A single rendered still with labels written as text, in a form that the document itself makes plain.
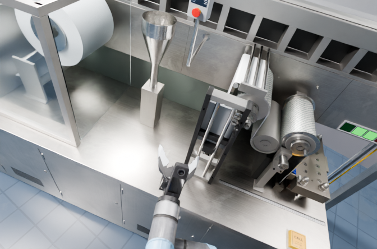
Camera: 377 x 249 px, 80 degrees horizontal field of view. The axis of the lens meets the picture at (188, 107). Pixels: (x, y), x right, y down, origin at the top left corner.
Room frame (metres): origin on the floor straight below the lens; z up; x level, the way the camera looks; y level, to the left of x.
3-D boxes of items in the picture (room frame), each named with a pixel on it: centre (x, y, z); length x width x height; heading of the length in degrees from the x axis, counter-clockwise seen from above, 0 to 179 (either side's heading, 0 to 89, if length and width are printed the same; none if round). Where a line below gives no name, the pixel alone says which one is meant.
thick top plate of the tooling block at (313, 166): (0.79, -0.69, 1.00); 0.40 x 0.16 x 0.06; 171
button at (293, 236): (0.40, -0.61, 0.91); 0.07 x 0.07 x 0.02; 81
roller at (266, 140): (0.80, -0.39, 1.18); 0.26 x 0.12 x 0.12; 171
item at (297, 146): (0.64, -0.49, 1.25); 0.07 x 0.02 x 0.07; 81
